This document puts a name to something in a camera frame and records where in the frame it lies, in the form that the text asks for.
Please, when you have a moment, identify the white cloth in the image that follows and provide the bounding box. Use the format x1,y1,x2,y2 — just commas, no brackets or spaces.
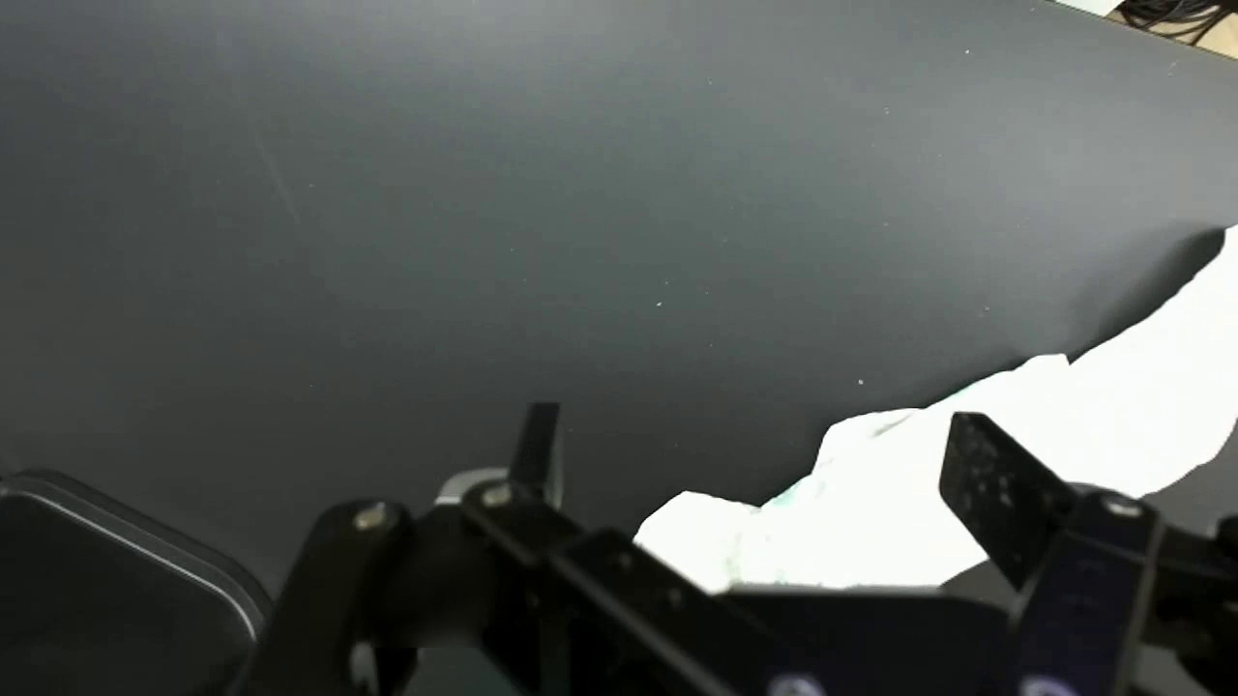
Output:
631,223,1238,599

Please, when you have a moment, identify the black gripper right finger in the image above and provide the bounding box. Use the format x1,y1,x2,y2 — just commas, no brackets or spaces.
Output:
937,409,1238,696

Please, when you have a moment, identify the black cable bundle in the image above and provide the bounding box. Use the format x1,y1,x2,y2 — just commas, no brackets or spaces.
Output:
1114,0,1238,49

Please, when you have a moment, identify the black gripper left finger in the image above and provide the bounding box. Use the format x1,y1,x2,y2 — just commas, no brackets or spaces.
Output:
228,397,727,696

